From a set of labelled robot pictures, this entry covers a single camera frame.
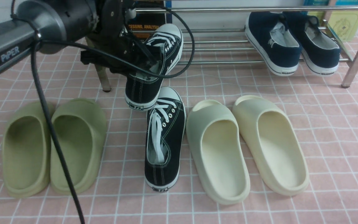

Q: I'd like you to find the navy canvas shoe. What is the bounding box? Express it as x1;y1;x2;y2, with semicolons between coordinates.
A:
245;12;302;77
283;12;341;77

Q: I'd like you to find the dark image processing book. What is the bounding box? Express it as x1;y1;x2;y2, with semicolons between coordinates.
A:
126;0;172;41

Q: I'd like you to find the stainless steel shoe rack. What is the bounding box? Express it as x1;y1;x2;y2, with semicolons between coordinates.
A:
81;3;358;92

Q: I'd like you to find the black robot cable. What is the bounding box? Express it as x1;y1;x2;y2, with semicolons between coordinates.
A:
10;0;195;224

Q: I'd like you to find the left cream foam slipper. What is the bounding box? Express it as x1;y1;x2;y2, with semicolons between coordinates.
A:
186;100;250;205

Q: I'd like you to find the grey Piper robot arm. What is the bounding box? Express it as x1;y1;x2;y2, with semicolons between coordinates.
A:
0;0;162;76

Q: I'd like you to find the cream foam slipper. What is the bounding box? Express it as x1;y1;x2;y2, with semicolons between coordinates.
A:
186;100;250;205
232;95;310;196

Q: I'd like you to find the black canvas sneaker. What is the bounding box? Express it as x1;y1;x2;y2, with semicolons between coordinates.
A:
125;24;183;111
145;86;186;192

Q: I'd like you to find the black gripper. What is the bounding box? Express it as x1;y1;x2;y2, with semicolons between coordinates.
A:
80;0;162;76

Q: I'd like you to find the pink checkered tablecloth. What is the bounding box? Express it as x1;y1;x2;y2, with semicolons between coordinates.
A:
37;47;358;224

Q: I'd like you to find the right olive green slipper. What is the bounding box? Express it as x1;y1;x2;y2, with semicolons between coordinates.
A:
52;98;108;194

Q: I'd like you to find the right navy canvas shoe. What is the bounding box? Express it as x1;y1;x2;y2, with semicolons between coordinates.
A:
283;12;341;77

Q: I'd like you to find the right cream foam slipper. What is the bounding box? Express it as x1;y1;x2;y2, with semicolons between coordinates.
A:
232;95;310;196

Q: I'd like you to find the yellow teal book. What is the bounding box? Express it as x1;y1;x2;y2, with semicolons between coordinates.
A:
304;0;358;42

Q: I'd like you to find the olive green slipper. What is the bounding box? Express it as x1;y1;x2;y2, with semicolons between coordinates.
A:
2;101;51;198
52;98;108;194

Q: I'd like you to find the left olive green slipper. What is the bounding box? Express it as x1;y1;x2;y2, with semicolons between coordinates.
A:
2;101;51;198

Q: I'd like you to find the left navy canvas shoe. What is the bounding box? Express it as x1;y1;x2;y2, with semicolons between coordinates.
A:
245;12;302;77

